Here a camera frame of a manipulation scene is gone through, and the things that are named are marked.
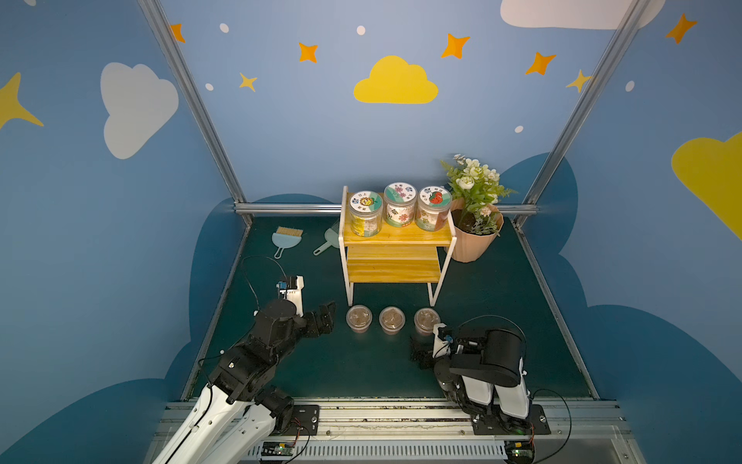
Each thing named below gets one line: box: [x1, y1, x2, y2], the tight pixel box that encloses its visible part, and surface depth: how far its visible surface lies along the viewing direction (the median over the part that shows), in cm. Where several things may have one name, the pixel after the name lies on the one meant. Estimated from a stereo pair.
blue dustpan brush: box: [271, 226, 304, 260], surface depth 117 cm
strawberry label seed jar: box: [415, 185, 454, 232], surface depth 71 cm
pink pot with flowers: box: [440, 153, 519, 263], surface depth 97 cm
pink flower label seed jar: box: [383, 181, 419, 229], surface depth 72 cm
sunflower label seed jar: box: [349, 190, 384, 238], surface depth 70 cm
